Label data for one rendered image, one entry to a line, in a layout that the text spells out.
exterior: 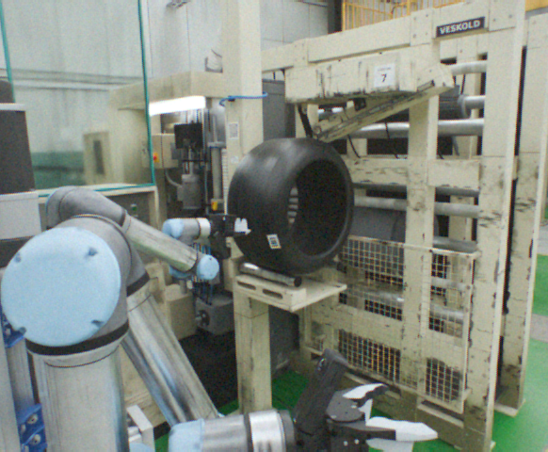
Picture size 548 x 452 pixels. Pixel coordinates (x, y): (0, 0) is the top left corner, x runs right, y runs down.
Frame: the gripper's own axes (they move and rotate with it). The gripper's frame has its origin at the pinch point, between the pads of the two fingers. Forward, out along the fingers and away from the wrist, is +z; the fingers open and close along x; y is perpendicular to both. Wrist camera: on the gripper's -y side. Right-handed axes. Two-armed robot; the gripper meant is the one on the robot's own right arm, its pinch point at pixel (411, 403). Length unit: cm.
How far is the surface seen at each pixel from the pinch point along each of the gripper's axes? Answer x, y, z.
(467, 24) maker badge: -100, -98, 82
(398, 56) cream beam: -95, -84, 49
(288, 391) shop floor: -186, 82, 18
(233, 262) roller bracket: -134, -5, -14
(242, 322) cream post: -152, 28, -10
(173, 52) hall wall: -1040, -410, -58
